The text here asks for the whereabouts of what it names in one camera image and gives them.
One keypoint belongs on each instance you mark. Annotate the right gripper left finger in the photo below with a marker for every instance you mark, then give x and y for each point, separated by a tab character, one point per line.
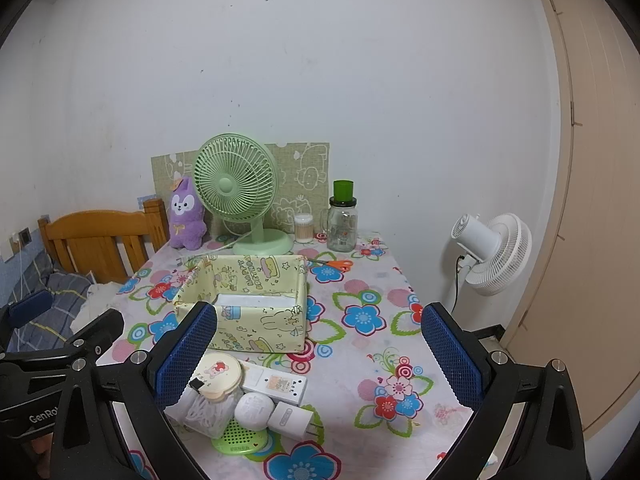
87	441

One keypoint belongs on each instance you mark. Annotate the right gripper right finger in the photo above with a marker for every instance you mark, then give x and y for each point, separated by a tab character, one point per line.
548	442

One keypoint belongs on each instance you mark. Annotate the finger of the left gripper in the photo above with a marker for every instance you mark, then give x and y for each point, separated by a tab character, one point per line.
26	310
95	338

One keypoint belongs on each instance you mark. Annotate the round lid floss jar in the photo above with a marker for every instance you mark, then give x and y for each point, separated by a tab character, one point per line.
207	403

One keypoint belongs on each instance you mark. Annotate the white round puck device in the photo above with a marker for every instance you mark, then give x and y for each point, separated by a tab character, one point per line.
253	411

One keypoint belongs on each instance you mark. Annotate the white 45W charger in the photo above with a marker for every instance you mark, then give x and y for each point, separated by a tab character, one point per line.
293	422

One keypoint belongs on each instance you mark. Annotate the white power strip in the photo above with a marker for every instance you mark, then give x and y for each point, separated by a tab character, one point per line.
279	386

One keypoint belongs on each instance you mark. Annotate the white cloth on bed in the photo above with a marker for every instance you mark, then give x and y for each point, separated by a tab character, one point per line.
99	299

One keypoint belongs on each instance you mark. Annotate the grey plaid bedding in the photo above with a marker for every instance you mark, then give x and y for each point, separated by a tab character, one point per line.
59	296

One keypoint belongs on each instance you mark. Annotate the green perforated panda case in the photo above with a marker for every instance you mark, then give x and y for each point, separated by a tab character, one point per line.
237	440

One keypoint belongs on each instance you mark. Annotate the beige wooden door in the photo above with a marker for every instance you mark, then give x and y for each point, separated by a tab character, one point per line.
581	303

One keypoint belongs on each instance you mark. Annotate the purple plush rabbit toy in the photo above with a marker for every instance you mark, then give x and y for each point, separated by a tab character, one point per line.
187	227

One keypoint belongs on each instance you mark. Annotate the floral tablecloth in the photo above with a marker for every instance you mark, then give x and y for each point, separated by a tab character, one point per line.
386	410

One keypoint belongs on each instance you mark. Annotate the yellow cartoon storage box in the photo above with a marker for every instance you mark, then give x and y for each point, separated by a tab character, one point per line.
260	301

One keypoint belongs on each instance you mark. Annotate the white standing fan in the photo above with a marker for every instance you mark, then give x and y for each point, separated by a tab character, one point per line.
495	254

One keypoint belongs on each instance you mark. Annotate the green desk fan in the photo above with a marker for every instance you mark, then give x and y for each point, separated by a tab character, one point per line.
237	180

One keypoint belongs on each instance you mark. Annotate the cotton swab container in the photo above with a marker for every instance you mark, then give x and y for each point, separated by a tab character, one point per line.
304	228

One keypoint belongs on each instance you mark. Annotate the glass mason jar mug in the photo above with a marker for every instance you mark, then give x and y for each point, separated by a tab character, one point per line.
340	223

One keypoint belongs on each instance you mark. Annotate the green cup on jar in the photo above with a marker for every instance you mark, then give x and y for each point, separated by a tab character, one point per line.
343	190

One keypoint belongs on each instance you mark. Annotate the orange handled scissors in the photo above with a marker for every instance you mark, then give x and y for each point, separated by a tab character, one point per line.
341	265

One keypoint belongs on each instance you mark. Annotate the beige patterned wall board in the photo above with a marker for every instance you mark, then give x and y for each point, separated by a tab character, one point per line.
304	183

